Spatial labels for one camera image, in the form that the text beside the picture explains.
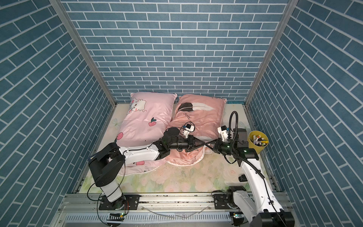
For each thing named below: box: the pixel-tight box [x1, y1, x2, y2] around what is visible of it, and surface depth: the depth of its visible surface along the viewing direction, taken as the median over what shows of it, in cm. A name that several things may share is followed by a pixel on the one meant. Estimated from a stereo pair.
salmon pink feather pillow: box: [165, 94, 227, 166], surface depth 104 cm
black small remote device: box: [238, 174, 248, 183], surface depth 82 cm
